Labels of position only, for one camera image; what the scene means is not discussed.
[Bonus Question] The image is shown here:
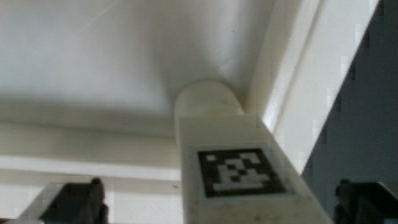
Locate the white table leg with tag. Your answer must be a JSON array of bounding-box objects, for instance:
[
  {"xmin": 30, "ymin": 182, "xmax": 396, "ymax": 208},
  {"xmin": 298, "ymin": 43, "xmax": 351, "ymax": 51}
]
[{"xmin": 173, "ymin": 80, "xmax": 332, "ymax": 224}]

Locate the white obstacle wall right piece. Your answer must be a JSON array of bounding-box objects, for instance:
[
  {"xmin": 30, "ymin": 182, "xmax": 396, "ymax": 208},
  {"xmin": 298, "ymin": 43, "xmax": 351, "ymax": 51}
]
[{"xmin": 273, "ymin": 0, "xmax": 380, "ymax": 172}]

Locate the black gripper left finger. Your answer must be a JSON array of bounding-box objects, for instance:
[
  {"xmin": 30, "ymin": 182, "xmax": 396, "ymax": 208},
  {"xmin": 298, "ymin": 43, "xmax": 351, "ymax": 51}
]
[{"xmin": 38, "ymin": 178, "xmax": 108, "ymax": 224}]

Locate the white square tabletop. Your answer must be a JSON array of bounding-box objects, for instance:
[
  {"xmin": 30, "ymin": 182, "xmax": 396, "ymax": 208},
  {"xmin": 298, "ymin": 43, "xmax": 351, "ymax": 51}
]
[{"xmin": 0, "ymin": 0, "xmax": 319, "ymax": 224}]

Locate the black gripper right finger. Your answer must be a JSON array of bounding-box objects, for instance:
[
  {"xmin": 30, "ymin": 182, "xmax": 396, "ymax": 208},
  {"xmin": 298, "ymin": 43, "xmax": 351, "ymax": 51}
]
[{"xmin": 333, "ymin": 179, "xmax": 398, "ymax": 224}]

